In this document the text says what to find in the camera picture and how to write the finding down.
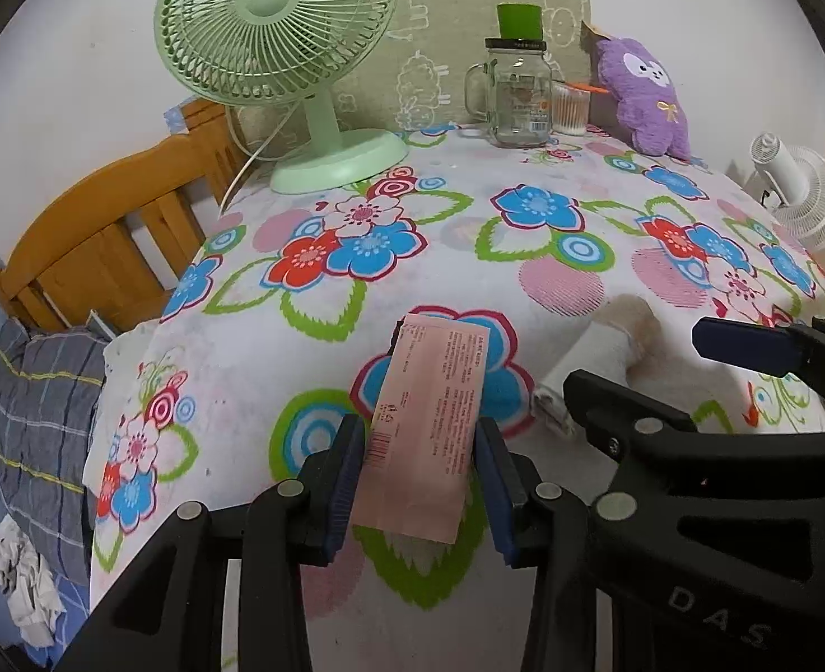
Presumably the glass jar mug black lid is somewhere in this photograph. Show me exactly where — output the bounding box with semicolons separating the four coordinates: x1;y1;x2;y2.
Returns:
464;38;554;148

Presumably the green patterned backing board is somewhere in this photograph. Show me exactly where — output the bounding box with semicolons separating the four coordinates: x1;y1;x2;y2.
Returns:
234;0;593;147

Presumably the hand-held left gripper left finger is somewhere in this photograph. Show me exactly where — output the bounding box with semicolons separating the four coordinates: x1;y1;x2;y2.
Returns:
69;414;367;672

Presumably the pink packet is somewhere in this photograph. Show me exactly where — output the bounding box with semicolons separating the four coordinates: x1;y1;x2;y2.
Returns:
352;315;492;545

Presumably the white sock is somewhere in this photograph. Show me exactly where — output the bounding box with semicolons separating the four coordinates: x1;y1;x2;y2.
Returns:
534;294;663;436

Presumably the white fan power cord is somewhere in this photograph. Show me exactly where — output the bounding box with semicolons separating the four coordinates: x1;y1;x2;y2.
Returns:
218;107;296;216

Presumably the blue bed sheet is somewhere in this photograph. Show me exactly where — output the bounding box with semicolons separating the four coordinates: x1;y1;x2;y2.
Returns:
0;315;98;672

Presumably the purple plush bunny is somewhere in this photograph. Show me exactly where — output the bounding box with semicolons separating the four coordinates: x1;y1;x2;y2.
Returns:
593;35;694;159

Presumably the green desk fan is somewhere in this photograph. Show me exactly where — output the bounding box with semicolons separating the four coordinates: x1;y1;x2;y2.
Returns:
155;0;411;195

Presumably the green plastic cup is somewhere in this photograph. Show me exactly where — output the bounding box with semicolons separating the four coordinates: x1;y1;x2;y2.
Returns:
496;3;546;41

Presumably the white crumpled cloth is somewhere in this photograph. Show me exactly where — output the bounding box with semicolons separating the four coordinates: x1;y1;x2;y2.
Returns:
0;514;64;646

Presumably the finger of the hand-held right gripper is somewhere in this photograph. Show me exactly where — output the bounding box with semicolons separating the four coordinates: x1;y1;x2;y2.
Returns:
562;368;825;575
691;317;825;428

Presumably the floral tablecloth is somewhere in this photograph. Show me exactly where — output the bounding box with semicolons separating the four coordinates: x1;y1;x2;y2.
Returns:
83;122;825;672

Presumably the white desk fan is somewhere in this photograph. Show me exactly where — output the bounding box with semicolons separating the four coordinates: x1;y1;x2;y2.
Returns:
748;132;825;252

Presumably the wooden bed headboard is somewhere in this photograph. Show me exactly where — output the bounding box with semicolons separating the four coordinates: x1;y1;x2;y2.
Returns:
0;99;246;335

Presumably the grey plaid pillow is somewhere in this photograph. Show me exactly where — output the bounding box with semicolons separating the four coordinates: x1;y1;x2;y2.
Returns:
0;318;117;587

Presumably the small glass orange lid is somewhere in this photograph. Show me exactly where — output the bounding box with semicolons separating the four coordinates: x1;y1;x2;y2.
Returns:
551;79;610;136

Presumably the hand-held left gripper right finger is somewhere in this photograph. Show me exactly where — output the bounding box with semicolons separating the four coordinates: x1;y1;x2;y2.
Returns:
474;418;825;672

